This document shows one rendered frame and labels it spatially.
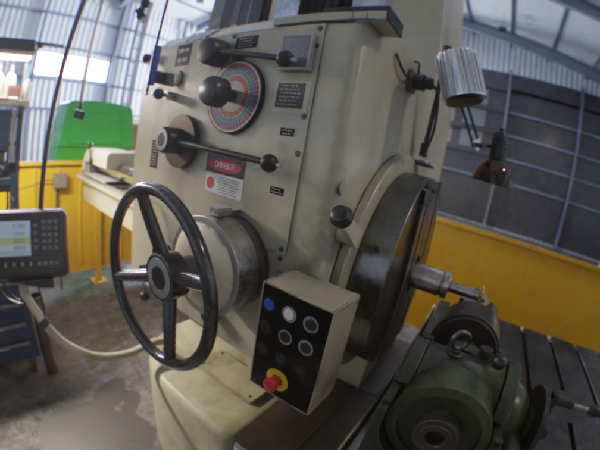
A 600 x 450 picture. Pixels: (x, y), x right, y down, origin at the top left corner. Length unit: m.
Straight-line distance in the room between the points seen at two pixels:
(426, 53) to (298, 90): 0.75
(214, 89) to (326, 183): 0.31
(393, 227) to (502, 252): 2.33
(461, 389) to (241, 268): 0.46
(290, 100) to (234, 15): 1.35
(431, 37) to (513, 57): 14.71
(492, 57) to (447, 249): 13.54
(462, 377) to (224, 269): 0.48
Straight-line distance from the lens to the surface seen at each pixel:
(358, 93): 0.63
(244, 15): 1.91
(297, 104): 0.66
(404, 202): 0.76
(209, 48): 0.81
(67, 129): 4.49
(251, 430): 1.27
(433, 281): 0.93
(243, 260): 0.65
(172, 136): 0.85
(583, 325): 3.33
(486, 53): 16.03
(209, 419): 1.31
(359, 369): 1.51
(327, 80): 0.65
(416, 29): 1.37
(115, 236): 0.77
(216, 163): 0.80
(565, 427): 1.19
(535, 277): 3.08
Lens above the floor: 1.59
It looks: 13 degrees down
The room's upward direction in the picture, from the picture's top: 10 degrees clockwise
